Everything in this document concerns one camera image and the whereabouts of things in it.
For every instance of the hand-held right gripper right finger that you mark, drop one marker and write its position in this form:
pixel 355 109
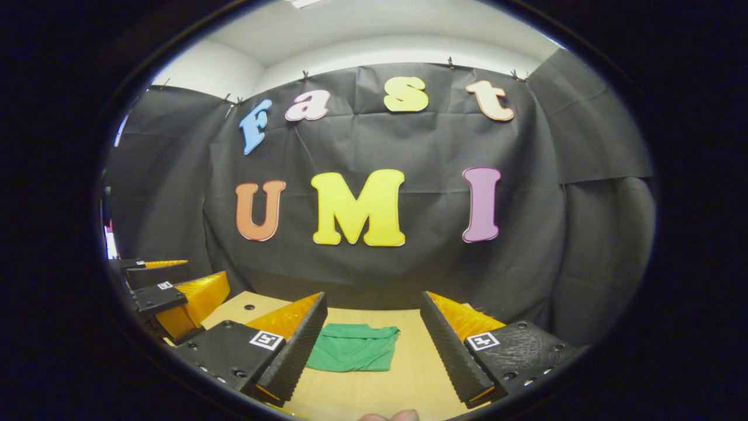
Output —
pixel 450 351

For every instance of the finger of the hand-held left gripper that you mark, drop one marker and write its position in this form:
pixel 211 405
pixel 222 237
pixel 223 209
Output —
pixel 160 298
pixel 152 276

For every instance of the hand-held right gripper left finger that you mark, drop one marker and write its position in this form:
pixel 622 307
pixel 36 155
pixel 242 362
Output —
pixel 295 351

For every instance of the green T-shirt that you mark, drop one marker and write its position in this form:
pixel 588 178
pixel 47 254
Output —
pixel 356 351

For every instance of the black backdrop cloth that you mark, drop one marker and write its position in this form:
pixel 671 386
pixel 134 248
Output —
pixel 409 146

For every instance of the row of black backdrop clips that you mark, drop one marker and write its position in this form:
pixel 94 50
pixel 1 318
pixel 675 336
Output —
pixel 305 76

